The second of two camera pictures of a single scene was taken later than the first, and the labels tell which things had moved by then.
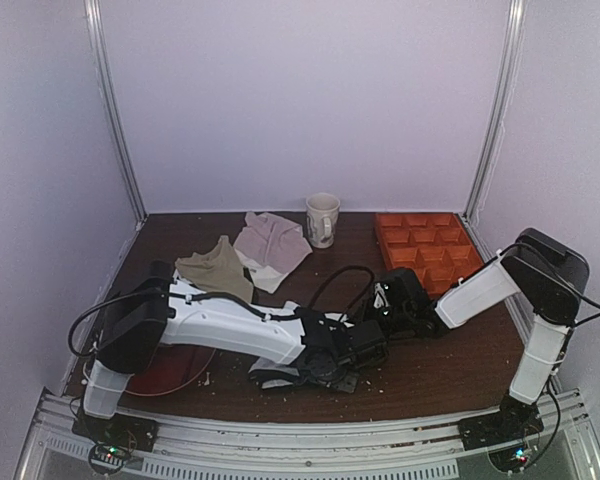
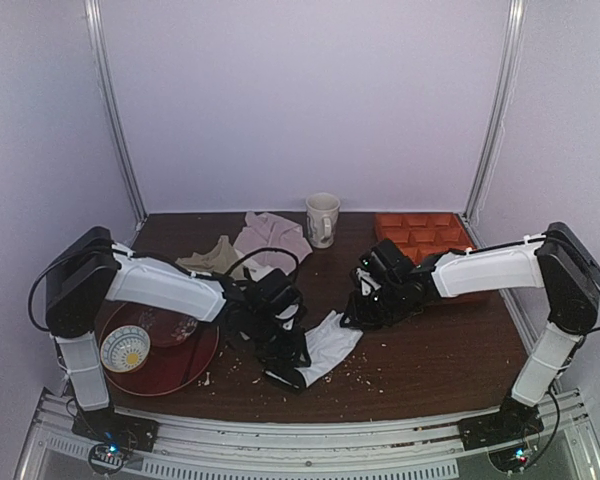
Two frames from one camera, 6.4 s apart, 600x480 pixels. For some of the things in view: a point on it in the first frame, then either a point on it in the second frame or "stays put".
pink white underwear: [269, 246] stays put
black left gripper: [372, 345] -> [284, 353]
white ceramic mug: [322, 213] stays put
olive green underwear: [218, 270] stays put
